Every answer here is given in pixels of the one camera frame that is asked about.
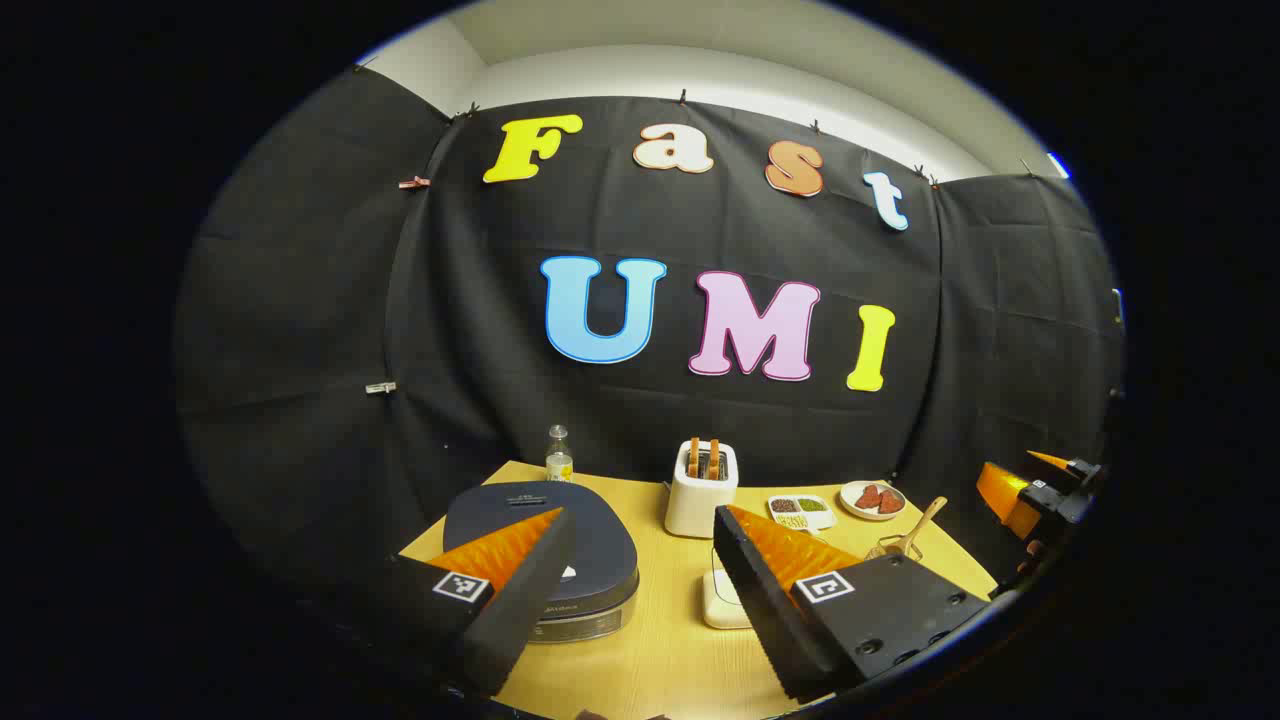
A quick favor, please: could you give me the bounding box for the round white plate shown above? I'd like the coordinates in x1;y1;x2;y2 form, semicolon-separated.
840;480;908;522

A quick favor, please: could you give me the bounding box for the white toaster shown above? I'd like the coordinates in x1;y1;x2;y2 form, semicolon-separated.
664;439;740;539

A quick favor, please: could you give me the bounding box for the black backdrop cloth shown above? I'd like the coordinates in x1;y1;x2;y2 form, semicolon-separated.
172;65;1126;601

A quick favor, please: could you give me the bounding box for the white rice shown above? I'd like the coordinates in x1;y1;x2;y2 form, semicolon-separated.
702;570;753;630

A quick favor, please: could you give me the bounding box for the clear plastic rice container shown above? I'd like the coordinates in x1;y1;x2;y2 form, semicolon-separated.
702;540;761;631

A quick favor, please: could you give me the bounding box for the wooden spoon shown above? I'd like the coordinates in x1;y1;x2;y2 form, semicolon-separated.
885;497;948;558

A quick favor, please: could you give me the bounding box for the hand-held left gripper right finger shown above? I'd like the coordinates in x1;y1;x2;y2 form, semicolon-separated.
713;503;991;701

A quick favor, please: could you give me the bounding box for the white divided bean dish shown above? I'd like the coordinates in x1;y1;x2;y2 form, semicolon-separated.
767;494;837;532

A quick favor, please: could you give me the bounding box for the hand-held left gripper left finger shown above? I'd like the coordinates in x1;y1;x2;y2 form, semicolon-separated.
375;507;578;698

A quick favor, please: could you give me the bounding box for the dark lid rice cooker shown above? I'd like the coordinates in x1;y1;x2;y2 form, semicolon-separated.
443;481;641;643

